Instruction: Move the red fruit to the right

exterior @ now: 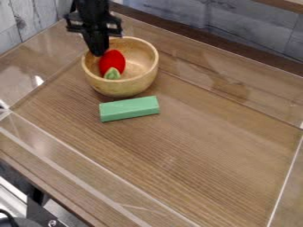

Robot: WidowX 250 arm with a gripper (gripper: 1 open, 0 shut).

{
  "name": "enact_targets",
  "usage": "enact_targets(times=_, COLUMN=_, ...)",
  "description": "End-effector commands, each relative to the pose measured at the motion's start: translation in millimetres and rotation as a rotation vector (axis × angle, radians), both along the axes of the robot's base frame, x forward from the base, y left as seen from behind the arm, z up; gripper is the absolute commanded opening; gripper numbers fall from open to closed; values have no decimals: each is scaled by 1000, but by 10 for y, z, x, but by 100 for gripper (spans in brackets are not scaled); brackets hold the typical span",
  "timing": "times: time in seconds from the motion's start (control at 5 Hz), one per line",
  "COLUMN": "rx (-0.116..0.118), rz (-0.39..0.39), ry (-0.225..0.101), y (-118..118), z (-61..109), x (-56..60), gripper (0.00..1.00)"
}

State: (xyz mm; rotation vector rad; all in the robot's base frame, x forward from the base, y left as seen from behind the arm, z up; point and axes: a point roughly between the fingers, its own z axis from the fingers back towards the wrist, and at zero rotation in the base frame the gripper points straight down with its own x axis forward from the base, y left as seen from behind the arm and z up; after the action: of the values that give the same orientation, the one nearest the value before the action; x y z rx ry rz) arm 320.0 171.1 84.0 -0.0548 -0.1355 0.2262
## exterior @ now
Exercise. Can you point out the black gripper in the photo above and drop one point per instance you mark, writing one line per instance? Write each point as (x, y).
(107, 24)

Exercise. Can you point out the red strawberry toy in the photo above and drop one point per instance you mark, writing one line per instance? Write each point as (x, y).
(111, 65)

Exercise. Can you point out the wooden bowl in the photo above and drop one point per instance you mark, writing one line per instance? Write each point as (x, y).
(126, 70)

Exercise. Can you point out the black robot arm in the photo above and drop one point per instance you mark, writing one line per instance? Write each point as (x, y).
(91, 7)

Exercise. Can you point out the green rectangular block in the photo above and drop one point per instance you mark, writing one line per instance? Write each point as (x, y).
(128, 108)

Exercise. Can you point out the black metal table bracket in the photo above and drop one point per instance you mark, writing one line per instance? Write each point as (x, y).
(38, 214)

